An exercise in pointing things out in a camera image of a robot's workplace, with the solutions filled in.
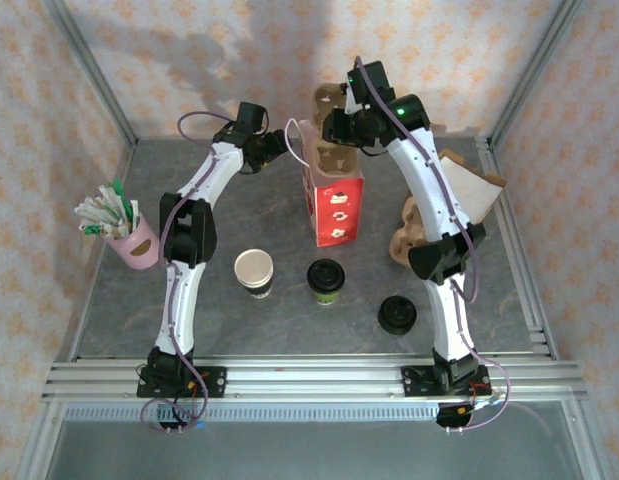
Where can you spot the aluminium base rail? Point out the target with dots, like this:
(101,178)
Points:
(314,380)

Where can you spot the pink cup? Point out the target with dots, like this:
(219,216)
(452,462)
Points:
(139,247)

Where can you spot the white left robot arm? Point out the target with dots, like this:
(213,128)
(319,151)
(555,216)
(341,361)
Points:
(181,310)

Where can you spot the aluminium side rail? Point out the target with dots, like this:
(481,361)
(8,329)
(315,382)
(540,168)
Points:
(128,160)
(541,335)

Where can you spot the black plastic cup lid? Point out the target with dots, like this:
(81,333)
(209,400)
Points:
(398,314)

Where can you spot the red white paper bag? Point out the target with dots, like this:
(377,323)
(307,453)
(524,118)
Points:
(339,215)

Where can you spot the green coffee cup black lid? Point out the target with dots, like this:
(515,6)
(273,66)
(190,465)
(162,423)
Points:
(326,277)

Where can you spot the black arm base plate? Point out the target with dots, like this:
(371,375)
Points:
(414,382)
(214,382)

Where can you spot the green tipped sachet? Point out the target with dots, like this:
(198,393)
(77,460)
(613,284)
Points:
(93,230)

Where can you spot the white paper stirrer sachet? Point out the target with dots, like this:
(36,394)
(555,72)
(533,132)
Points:
(116,230)
(109,200)
(135,212)
(89,209)

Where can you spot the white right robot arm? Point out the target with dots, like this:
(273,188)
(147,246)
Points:
(429,175)

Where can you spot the cardboard napkin box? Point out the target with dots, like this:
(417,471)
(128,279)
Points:
(495,180)

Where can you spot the aluminium frame post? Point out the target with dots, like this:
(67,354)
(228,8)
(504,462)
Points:
(534,70)
(89,70)

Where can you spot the open paper cup black sleeve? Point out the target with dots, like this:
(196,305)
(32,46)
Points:
(254,267)

